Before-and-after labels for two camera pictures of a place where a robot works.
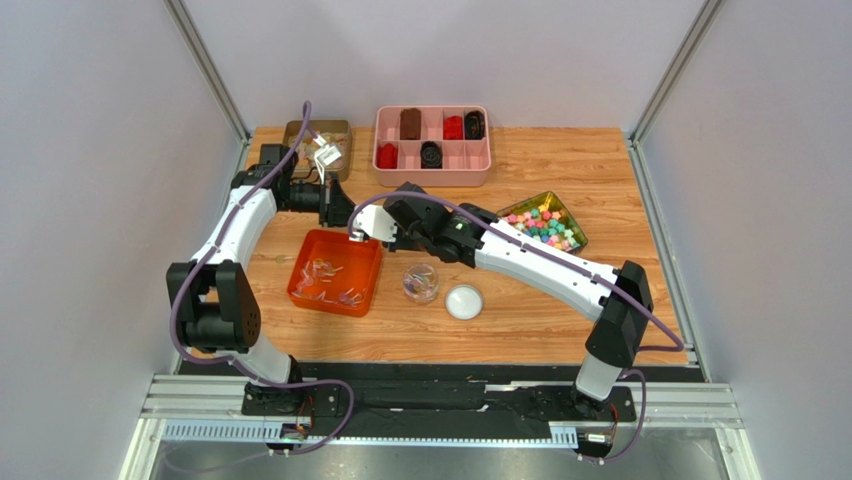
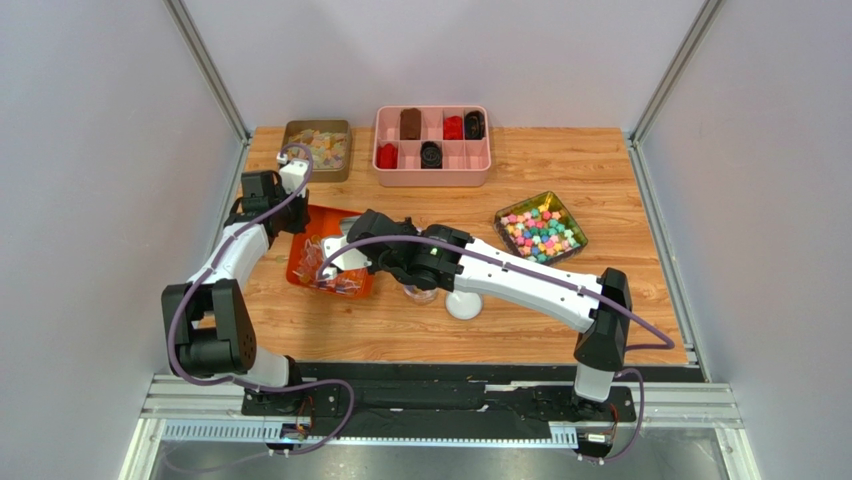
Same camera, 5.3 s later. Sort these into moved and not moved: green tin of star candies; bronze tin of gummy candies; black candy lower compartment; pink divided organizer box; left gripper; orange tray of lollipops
Moved: orange tray of lollipops; left gripper
Not moved: pink divided organizer box; black candy lower compartment; bronze tin of gummy candies; green tin of star candies
